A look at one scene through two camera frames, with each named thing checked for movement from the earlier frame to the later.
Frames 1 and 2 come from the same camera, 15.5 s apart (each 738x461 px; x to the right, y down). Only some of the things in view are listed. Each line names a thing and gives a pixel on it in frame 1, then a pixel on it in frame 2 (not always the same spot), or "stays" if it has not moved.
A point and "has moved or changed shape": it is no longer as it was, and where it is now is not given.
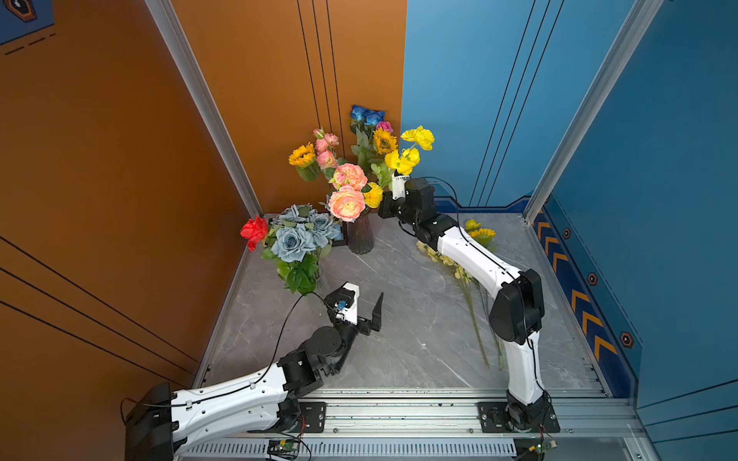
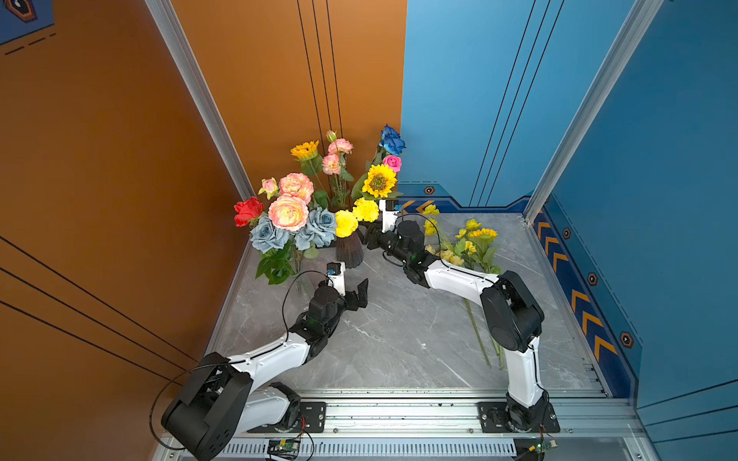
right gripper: x=385 y=204 to x=381 y=235
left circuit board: x=285 y=448 stays
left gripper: x=363 y=327 to x=352 y=303
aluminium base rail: x=428 y=424 stays
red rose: x=254 y=230 to x=247 y=210
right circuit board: x=532 y=448 stays
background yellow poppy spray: x=405 y=161 has moved or changed shape
